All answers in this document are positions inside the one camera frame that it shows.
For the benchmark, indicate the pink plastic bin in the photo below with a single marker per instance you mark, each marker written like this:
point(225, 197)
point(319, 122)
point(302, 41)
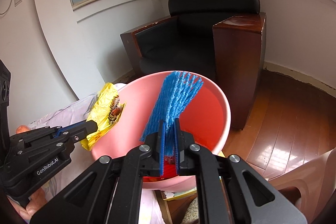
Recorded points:
point(131, 108)

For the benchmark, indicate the red apple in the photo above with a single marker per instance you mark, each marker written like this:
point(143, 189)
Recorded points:
point(22, 130)

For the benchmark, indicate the yellow foil wrapper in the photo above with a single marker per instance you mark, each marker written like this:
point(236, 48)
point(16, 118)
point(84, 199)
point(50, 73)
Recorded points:
point(105, 103)

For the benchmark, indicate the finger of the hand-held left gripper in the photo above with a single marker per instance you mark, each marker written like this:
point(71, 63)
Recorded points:
point(90, 128)
point(78, 140)

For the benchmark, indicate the black wooden armchair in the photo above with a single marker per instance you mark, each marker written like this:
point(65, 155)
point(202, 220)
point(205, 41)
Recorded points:
point(197, 37)

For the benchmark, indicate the beige plastic chair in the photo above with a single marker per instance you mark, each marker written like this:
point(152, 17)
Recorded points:
point(309, 174)

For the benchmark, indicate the pink floral tablecloth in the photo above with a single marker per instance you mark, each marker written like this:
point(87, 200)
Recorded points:
point(65, 113)

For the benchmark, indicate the person's left hand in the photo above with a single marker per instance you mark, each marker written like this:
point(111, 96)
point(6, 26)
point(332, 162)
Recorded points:
point(35, 203)

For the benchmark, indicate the white leaning board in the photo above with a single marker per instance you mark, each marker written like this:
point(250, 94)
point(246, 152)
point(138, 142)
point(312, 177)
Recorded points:
point(52, 16)

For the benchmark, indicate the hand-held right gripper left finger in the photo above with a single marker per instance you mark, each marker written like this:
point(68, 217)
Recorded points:
point(161, 150)

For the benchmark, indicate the white wall switch plate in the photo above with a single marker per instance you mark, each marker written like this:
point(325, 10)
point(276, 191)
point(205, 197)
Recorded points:
point(18, 0)

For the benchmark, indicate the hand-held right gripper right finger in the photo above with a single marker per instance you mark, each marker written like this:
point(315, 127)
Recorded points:
point(178, 150)

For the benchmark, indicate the blue foam fruit net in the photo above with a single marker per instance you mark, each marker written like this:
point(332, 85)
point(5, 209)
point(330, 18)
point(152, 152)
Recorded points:
point(176, 98)

